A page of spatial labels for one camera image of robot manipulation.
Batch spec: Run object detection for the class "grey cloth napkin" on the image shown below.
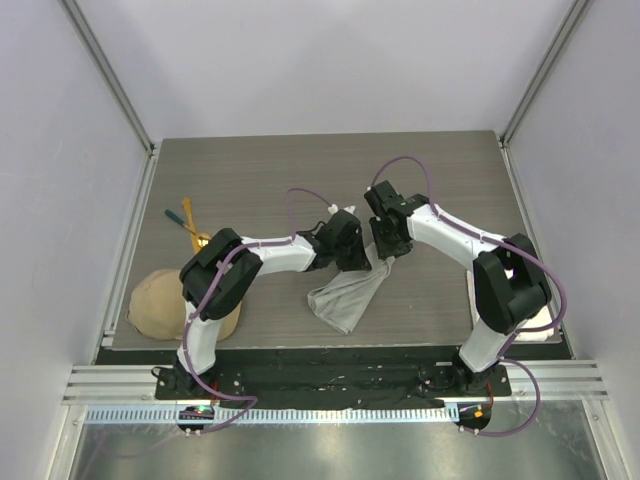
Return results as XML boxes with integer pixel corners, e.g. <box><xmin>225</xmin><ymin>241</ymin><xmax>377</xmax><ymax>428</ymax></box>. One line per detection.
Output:
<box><xmin>307</xmin><ymin>243</ymin><xmax>396</xmax><ymax>335</ymax></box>

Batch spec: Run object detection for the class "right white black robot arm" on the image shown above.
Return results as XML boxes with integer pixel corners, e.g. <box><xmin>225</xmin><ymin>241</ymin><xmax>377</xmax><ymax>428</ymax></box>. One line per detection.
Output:
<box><xmin>366</xmin><ymin>195</ymin><xmax>551</xmax><ymax>395</ymax></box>

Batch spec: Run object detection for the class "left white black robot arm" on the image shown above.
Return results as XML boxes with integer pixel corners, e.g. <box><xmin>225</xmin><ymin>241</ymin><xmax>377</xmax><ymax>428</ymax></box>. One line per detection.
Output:
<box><xmin>174</xmin><ymin>225</ymin><xmax>371</xmax><ymax>399</ymax></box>

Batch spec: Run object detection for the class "white folded towel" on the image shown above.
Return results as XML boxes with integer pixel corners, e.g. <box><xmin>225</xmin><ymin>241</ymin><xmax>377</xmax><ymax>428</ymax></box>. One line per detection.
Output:
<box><xmin>465</xmin><ymin>269</ymin><xmax>561</xmax><ymax>344</ymax></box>

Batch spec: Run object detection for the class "beige cap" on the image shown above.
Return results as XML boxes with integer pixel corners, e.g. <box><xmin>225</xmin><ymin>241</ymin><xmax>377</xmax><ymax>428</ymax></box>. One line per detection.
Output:
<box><xmin>124</xmin><ymin>268</ymin><xmax>241</xmax><ymax>342</ymax></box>

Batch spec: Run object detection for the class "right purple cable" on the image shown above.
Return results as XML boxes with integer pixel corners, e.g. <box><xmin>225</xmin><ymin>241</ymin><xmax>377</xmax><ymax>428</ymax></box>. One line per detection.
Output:
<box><xmin>372</xmin><ymin>155</ymin><xmax>569</xmax><ymax>436</ymax></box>

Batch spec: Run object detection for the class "purple cable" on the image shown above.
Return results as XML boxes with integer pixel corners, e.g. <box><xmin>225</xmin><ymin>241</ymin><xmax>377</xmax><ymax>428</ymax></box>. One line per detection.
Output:
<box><xmin>372</xmin><ymin>155</ymin><xmax>569</xmax><ymax>436</ymax></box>
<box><xmin>180</xmin><ymin>187</ymin><xmax>341</xmax><ymax>434</ymax></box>

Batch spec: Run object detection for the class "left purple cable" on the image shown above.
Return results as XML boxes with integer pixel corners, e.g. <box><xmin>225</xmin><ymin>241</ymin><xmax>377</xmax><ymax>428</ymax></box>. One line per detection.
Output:
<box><xmin>180</xmin><ymin>187</ymin><xmax>341</xmax><ymax>434</ymax></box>

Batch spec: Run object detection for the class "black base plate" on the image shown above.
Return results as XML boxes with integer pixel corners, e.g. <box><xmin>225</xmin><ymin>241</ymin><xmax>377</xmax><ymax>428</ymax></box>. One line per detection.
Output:
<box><xmin>152</xmin><ymin>346</ymin><xmax>512</xmax><ymax>410</ymax></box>

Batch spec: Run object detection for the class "white slotted cable duct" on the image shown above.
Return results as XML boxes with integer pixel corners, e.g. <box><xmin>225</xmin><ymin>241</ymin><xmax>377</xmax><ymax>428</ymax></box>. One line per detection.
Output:
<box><xmin>85</xmin><ymin>404</ymin><xmax>459</xmax><ymax>425</ymax></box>

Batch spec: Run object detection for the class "right aluminium frame post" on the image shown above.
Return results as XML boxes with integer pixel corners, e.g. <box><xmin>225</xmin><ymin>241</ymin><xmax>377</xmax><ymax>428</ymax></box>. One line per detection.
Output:
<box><xmin>498</xmin><ymin>0</ymin><xmax>593</xmax><ymax>148</ymax></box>

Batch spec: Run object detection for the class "aluminium frame post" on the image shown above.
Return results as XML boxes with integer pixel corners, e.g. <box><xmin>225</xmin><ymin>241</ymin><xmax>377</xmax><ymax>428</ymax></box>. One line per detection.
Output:
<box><xmin>59</xmin><ymin>0</ymin><xmax>156</xmax><ymax>156</ymax></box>
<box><xmin>498</xmin><ymin>0</ymin><xmax>593</xmax><ymax>148</ymax></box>

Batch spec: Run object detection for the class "left aluminium frame post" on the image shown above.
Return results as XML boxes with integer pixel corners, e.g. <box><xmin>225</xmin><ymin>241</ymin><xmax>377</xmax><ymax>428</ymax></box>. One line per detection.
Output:
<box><xmin>59</xmin><ymin>0</ymin><xmax>156</xmax><ymax>156</ymax></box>

